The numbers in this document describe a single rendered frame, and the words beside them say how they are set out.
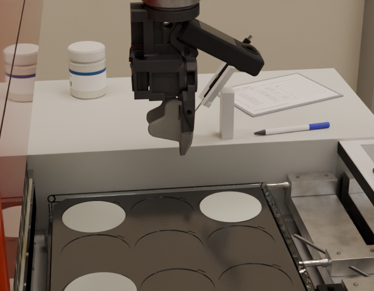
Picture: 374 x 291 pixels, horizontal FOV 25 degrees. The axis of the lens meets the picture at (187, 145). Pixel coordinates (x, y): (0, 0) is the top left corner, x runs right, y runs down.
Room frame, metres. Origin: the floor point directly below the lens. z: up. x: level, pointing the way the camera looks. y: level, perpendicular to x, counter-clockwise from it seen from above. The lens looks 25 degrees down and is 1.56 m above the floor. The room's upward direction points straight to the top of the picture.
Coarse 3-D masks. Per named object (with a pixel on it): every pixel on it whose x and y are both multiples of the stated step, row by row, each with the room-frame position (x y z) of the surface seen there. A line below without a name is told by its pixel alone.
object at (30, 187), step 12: (24, 204) 1.12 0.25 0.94; (24, 216) 1.08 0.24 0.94; (36, 216) 1.23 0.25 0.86; (24, 228) 1.05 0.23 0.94; (36, 228) 1.20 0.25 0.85; (24, 240) 1.01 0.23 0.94; (24, 252) 0.98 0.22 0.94; (24, 264) 0.95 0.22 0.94; (24, 276) 0.93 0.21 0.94; (24, 288) 0.92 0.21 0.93
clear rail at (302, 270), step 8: (264, 184) 1.26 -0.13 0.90; (264, 192) 1.24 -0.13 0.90; (272, 200) 1.20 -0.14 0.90; (272, 208) 1.18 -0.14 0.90; (272, 216) 1.17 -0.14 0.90; (280, 216) 1.15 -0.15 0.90; (280, 224) 1.13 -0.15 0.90; (280, 232) 1.11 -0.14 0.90; (288, 232) 1.10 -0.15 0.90; (288, 240) 1.08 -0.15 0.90; (288, 248) 1.06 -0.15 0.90; (296, 248) 1.06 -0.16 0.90; (296, 256) 1.03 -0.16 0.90; (296, 264) 1.02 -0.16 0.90; (304, 264) 1.02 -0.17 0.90; (304, 272) 0.99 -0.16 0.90; (304, 280) 0.98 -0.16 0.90; (304, 288) 0.97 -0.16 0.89; (312, 288) 0.95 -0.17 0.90
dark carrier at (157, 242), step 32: (192, 192) 1.24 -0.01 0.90; (256, 192) 1.24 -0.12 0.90; (64, 224) 1.13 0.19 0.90; (128, 224) 1.13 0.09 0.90; (160, 224) 1.13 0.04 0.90; (192, 224) 1.13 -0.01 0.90; (224, 224) 1.13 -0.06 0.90; (256, 224) 1.13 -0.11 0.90; (64, 256) 1.04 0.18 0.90; (96, 256) 1.04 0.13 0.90; (128, 256) 1.04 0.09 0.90; (160, 256) 1.04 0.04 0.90; (192, 256) 1.04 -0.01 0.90; (224, 256) 1.04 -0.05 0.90; (256, 256) 1.04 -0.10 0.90; (288, 256) 1.04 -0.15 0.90; (64, 288) 0.96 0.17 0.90; (160, 288) 0.96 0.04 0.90; (192, 288) 0.96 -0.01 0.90; (224, 288) 0.96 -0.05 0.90; (256, 288) 0.96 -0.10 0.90; (288, 288) 0.96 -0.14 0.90
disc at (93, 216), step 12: (84, 204) 1.20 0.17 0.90; (96, 204) 1.20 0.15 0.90; (108, 204) 1.20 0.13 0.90; (72, 216) 1.16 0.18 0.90; (84, 216) 1.16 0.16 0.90; (96, 216) 1.16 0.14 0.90; (108, 216) 1.16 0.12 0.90; (120, 216) 1.16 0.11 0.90; (72, 228) 1.12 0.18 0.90; (84, 228) 1.12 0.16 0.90; (96, 228) 1.12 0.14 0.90; (108, 228) 1.12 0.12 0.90
